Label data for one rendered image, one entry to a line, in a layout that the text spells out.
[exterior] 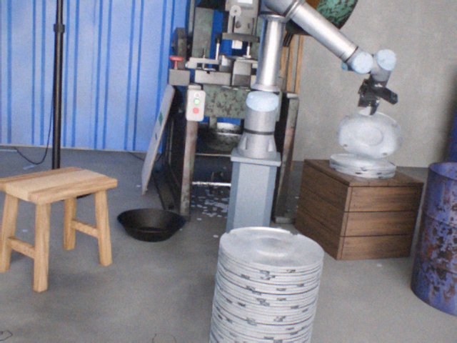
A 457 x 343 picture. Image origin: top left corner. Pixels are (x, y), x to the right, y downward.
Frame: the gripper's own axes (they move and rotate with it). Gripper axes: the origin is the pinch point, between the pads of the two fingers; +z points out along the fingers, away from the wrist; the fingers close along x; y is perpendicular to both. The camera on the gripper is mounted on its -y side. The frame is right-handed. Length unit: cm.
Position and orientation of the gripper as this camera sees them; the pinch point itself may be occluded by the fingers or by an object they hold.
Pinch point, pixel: (369, 114)
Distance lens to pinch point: 239.0
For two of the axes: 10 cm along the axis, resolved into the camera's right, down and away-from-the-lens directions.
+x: -1.3, 8.5, -5.1
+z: -0.2, 5.2, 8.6
